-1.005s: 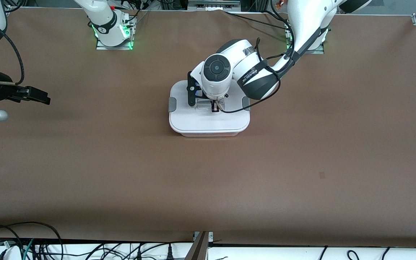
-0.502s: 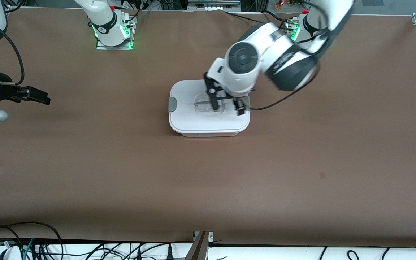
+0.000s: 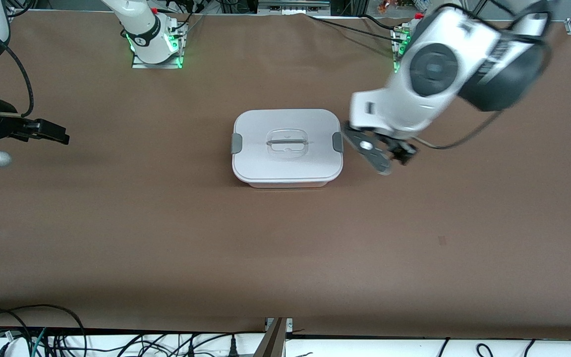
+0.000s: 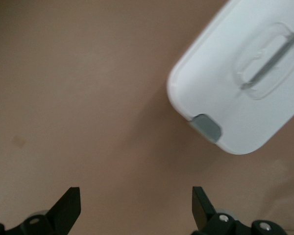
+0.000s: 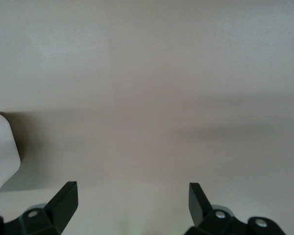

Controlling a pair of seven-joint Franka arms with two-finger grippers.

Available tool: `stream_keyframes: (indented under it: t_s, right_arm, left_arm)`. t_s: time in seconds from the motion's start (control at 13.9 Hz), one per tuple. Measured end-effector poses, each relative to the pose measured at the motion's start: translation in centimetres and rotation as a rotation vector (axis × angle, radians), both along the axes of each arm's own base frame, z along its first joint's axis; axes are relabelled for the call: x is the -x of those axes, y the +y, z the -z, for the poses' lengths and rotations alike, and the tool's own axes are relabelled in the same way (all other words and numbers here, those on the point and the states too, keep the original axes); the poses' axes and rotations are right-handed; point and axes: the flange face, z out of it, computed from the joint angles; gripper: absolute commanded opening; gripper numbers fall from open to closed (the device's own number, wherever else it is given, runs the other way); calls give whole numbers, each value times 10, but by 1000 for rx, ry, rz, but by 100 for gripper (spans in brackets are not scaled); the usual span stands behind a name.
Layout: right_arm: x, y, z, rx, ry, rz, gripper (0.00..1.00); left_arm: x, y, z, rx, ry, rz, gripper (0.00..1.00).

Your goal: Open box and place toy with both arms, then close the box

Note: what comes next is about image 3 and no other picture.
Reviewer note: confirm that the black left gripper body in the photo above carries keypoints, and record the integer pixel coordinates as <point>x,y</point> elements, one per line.
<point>398,146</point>

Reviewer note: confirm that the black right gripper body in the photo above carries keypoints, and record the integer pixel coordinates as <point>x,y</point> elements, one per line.
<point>2,124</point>

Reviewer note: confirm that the white box lid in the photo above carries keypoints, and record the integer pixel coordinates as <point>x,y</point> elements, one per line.
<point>285,166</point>

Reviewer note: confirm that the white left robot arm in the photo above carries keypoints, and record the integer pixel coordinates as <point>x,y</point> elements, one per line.
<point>434,67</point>

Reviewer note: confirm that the white storage box base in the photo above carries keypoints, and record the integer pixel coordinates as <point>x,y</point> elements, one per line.
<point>285,184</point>

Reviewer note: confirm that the brown table cover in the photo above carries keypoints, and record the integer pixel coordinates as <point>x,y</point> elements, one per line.
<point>285,267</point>

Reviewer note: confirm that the white lower shelf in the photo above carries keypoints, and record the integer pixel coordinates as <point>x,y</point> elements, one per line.
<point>365,349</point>

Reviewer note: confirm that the black power plug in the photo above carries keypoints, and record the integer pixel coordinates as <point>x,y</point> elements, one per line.
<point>233,348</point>

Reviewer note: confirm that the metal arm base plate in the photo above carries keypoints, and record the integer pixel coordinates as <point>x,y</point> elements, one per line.
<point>139,63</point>
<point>397,59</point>

